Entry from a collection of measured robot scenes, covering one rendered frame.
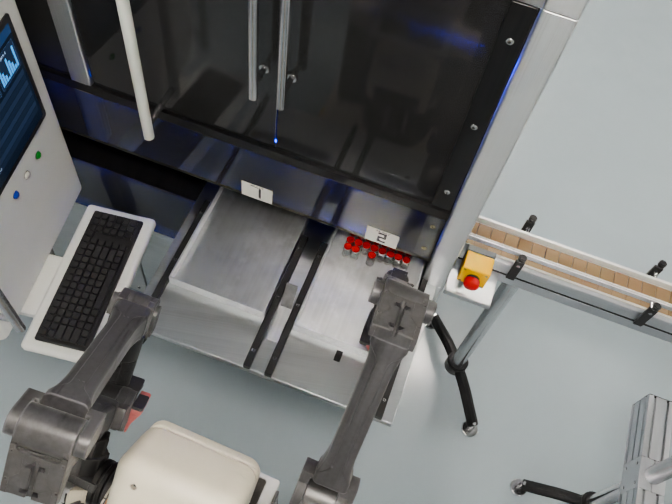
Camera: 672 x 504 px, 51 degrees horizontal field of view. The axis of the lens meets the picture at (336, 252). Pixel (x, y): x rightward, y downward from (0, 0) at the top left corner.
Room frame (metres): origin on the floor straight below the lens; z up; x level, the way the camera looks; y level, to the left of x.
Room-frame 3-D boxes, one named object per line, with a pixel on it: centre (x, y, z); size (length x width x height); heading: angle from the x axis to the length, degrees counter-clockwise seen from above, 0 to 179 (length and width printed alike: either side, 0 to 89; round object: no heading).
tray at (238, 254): (0.93, 0.24, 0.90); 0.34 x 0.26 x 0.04; 170
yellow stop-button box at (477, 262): (0.95, -0.36, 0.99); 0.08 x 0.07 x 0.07; 170
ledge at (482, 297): (0.98, -0.38, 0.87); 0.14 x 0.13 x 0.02; 170
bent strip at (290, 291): (0.75, 0.10, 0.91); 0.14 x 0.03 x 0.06; 171
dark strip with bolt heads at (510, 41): (0.94, -0.21, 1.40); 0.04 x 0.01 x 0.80; 80
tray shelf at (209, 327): (0.83, 0.09, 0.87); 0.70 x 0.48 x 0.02; 80
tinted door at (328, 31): (0.99, -0.03, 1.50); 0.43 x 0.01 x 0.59; 80
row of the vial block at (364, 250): (0.98, -0.11, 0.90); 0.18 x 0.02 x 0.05; 80
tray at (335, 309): (0.87, -0.09, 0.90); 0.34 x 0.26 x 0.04; 170
